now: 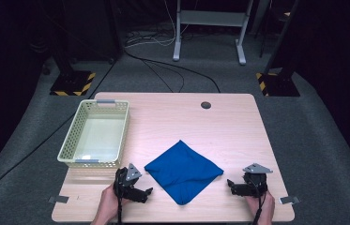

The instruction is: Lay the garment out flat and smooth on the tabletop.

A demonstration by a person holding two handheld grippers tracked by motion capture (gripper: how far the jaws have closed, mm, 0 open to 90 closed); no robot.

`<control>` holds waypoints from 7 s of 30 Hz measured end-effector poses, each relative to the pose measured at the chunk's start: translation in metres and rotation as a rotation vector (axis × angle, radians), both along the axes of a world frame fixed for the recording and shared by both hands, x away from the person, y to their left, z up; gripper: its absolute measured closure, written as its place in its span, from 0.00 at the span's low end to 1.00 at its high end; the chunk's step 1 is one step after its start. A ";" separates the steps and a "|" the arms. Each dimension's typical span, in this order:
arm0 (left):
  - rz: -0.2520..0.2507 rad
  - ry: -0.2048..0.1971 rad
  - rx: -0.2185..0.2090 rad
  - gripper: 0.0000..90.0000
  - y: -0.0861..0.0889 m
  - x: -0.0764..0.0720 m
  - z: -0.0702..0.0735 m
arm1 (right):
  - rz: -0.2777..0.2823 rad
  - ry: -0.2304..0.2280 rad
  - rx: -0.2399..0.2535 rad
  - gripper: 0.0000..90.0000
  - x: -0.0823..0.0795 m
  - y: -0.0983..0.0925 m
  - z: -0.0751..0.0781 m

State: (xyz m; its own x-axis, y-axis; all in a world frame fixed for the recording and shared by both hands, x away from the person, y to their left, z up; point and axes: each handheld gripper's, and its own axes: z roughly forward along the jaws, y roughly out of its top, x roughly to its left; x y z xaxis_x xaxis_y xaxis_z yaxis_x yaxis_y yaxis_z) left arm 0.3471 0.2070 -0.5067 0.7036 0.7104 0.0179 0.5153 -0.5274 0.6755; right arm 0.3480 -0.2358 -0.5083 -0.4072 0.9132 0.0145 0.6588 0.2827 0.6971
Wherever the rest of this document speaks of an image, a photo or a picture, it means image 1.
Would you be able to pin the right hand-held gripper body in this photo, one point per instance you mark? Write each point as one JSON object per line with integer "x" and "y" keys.
{"x": 255, "y": 184}

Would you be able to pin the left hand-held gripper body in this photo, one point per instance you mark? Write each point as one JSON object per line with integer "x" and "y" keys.
{"x": 122, "y": 181}

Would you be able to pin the blue shirt with white print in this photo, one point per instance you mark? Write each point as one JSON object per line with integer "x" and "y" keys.
{"x": 183, "y": 172}

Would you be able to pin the person's right hand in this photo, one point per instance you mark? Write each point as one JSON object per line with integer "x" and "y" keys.
{"x": 266, "y": 204}

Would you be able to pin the person's left hand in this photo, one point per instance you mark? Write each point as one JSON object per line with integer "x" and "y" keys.
{"x": 110, "y": 201}

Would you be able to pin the grey tape piece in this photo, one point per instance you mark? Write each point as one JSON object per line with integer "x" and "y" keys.
{"x": 58, "y": 199}
{"x": 289, "y": 200}

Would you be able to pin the cream plastic basket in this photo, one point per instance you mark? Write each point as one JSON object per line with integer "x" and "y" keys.
{"x": 97, "y": 137}

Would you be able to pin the round dark table grommet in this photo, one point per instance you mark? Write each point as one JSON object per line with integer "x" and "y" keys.
{"x": 205, "y": 105}

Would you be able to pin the black stand with striped base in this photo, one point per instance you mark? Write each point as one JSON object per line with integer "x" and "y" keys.
{"x": 277, "y": 84}
{"x": 72, "y": 82}

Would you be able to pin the white metal stand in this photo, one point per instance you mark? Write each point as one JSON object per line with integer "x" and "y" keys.
{"x": 210, "y": 18}

